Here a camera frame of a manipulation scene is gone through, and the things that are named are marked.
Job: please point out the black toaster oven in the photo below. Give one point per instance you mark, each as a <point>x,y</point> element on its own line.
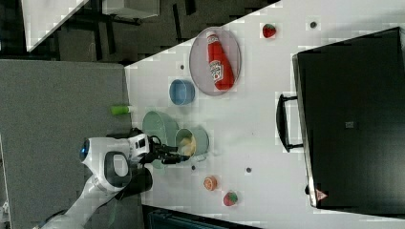
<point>350,97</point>

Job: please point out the peeled toy banana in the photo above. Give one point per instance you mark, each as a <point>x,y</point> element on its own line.
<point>188,146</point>

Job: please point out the green oval colander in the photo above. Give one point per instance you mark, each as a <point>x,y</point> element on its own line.
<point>161,127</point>

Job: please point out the green toy fruit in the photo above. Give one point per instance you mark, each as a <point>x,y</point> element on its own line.
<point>120,110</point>

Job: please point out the pink round plate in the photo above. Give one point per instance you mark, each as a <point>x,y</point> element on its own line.
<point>198,59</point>

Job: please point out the toy orange slice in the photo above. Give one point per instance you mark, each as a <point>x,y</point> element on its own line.
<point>210,183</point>

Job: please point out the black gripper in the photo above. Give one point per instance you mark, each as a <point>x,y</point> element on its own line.
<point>156,151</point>

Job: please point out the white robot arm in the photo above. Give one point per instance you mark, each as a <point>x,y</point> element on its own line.
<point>111,161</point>

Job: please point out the blue small bowl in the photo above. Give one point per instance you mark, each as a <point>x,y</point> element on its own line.
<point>182,92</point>

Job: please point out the small red toy strawberry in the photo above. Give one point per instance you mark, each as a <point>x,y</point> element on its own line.
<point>268,30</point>

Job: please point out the red ketchup bottle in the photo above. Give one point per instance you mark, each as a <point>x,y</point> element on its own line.
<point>219,66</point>

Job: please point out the green mug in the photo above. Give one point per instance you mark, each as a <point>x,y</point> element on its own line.
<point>201,138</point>

